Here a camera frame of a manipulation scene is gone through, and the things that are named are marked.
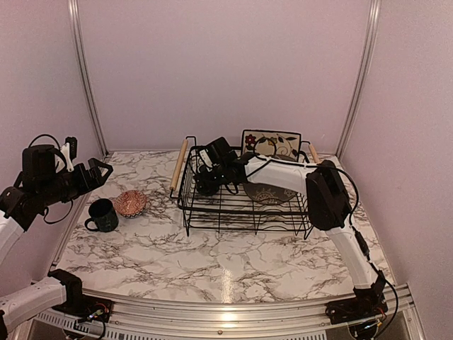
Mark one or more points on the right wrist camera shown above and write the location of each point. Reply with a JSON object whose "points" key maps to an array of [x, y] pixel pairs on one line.
{"points": [[202, 153]]}

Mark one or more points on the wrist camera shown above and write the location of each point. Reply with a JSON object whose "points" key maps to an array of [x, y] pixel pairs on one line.
{"points": [[72, 144], [202, 153]]}

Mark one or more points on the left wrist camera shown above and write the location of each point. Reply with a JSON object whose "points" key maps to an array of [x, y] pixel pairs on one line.
{"points": [[72, 144]]}

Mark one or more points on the black wire dish rack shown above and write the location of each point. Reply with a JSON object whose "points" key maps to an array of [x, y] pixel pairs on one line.
{"points": [[230, 209]]}

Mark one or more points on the left aluminium wall post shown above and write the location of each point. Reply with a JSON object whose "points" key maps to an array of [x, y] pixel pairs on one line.
{"points": [[76, 31]]}

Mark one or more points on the right wooden rack handle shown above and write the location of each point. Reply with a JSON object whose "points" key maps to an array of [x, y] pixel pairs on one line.
{"points": [[314, 154]]}

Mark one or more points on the dark blue ceramic mug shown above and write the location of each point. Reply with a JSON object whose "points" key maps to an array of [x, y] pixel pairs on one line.
{"points": [[206, 184]]}

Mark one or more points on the left wooden rack handle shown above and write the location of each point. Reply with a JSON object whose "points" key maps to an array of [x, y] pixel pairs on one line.
{"points": [[179, 164]]}

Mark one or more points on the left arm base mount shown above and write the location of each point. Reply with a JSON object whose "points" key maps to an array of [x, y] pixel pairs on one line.
{"points": [[86, 308]]}

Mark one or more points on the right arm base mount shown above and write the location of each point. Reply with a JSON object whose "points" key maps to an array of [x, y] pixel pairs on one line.
{"points": [[365, 304]]}

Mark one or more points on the wooden rack handle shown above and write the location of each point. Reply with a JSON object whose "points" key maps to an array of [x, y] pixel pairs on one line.
{"points": [[179, 164], [314, 154]]}

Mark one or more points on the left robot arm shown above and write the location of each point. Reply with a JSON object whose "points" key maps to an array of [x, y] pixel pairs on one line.
{"points": [[28, 286]]}

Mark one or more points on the aluminium front rail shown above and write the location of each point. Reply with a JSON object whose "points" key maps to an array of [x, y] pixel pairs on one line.
{"points": [[139, 318]]}

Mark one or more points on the aluminium wall post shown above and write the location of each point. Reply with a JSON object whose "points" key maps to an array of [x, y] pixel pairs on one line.
{"points": [[363, 71], [76, 31]]}

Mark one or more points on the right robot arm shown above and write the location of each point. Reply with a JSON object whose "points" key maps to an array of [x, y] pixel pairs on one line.
{"points": [[327, 200]]}

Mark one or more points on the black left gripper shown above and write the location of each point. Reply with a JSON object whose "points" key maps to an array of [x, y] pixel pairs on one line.
{"points": [[98, 181]]}

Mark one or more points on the right aluminium wall post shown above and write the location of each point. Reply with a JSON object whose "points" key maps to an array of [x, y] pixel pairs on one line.
{"points": [[363, 71]]}

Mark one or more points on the square floral ceramic plate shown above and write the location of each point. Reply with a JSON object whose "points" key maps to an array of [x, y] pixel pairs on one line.
{"points": [[272, 143]]}

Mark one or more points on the grey reindeer round plate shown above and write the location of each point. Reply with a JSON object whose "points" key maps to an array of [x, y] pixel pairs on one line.
{"points": [[266, 194]]}

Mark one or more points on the blue white patterned bowl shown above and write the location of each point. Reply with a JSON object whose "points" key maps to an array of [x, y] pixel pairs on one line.
{"points": [[130, 204]]}

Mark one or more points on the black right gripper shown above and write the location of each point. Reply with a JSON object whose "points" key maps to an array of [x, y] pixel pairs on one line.
{"points": [[211, 184]]}

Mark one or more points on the dark green ceramic mug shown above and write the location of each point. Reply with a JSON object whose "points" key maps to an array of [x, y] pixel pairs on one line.
{"points": [[102, 216]]}

